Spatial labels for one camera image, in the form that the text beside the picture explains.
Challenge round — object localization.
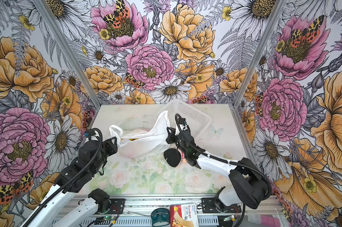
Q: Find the white plastic mesh basket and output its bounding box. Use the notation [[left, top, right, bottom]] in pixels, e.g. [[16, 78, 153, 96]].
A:
[[154, 99, 212, 139]]

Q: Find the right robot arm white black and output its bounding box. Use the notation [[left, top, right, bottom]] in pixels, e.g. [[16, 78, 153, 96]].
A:
[[166, 127, 272, 212]]

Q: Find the aluminium corner post right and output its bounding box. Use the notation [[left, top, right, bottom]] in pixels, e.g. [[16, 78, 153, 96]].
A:
[[232, 0, 288, 107]]

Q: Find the white plastic bag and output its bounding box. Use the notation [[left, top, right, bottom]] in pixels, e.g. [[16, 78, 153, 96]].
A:
[[109, 111, 170, 159]]

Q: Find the pink transparent packet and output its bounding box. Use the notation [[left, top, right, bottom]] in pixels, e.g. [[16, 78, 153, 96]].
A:
[[247, 213, 281, 227]]

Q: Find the red white bandage box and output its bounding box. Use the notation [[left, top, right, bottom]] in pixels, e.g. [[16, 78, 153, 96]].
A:
[[170, 203, 199, 227]]

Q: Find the aluminium corner post left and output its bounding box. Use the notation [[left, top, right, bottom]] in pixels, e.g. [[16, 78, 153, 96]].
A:
[[34, 1, 102, 110]]

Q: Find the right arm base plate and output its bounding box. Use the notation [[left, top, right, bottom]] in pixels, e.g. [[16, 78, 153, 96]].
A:
[[201, 197, 242, 213]]

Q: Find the aluminium corner post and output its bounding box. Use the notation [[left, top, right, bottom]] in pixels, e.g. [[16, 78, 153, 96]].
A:
[[34, 1, 102, 110], [232, 0, 288, 107]]

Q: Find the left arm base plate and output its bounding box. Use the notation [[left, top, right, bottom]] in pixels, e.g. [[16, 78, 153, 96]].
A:
[[97, 198, 125, 215]]

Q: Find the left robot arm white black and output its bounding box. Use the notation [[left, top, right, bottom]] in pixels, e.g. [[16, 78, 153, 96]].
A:
[[22, 137, 118, 227]]

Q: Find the teal round tape dispenser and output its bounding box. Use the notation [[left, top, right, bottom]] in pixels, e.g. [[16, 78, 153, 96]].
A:
[[151, 208, 170, 227]]

